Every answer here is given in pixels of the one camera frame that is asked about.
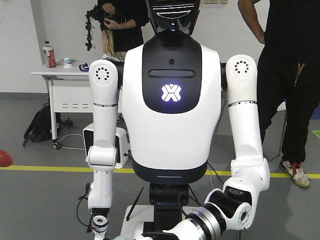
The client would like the black backpack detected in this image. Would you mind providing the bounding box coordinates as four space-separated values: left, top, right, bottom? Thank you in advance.
22 103 52 147

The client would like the red lychee cluster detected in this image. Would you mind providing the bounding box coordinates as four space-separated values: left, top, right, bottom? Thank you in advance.
0 149 13 168

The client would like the drink bottle red label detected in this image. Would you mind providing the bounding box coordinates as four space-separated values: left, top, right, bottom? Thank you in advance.
42 40 57 68

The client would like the white robot hand open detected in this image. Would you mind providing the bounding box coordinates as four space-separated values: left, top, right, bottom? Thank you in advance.
91 215 109 240

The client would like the standing person in black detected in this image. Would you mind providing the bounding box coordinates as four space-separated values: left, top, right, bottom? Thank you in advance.
97 0 149 53

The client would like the white humanoid robot body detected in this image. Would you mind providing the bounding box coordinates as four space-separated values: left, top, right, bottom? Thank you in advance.
122 0 221 240

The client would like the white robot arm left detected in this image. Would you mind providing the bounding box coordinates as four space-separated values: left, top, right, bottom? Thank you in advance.
88 59 118 234

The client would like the white folding table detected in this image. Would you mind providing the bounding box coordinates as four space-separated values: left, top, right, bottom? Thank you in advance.
30 59 126 150

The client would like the white computer case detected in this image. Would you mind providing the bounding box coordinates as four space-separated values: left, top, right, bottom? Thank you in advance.
82 123 130 169

